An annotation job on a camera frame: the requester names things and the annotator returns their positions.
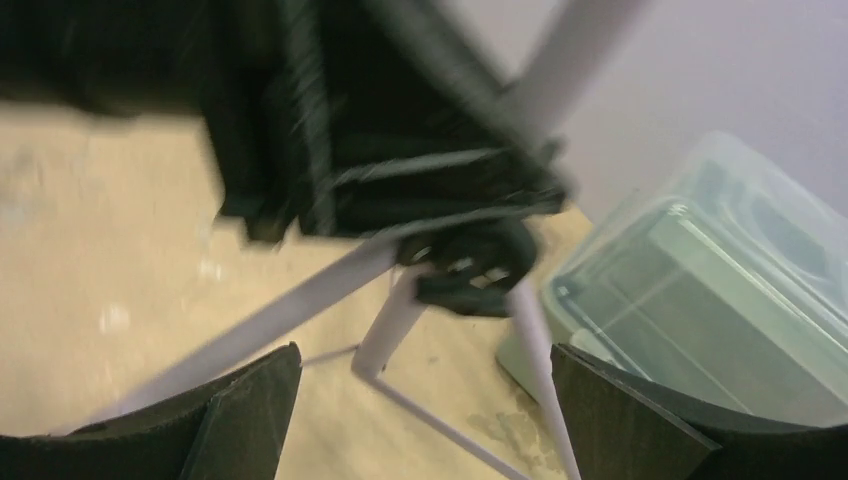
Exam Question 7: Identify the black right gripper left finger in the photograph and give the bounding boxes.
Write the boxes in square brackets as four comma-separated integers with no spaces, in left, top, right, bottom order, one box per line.
[1,343,302,479]

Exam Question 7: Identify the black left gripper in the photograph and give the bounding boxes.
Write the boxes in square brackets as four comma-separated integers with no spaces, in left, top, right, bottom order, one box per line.
[1,1,568,243]

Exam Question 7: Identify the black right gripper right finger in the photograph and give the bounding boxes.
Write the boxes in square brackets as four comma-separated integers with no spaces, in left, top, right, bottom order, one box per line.
[551,344,847,480]

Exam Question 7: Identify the white perforated music stand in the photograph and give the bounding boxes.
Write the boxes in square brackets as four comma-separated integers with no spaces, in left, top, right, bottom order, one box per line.
[59,0,654,480]

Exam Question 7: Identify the clear green storage box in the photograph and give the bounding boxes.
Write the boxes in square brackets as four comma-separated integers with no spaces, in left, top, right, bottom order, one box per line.
[496,131,848,429]

